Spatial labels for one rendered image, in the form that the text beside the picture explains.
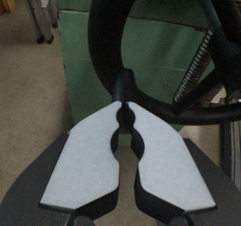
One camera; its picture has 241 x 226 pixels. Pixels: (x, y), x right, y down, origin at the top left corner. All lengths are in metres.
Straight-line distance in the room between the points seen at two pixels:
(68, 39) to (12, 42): 1.09
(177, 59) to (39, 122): 0.78
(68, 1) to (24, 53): 1.03
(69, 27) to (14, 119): 0.77
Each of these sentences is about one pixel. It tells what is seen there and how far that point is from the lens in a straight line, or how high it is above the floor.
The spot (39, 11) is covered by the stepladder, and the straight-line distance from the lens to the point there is 1.23.
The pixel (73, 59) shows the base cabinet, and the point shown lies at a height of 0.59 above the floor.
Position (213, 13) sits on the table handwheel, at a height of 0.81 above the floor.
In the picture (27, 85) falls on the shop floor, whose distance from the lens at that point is 1.17.
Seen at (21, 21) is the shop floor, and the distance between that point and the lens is 1.64.
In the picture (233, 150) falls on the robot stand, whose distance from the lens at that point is 1.03.
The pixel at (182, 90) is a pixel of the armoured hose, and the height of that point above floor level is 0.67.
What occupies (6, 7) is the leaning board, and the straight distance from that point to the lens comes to 1.79.
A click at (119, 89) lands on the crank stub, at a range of 0.15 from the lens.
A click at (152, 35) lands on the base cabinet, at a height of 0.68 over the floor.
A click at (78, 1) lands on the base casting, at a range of 0.35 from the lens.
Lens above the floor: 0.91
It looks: 59 degrees down
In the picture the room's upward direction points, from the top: 16 degrees clockwise
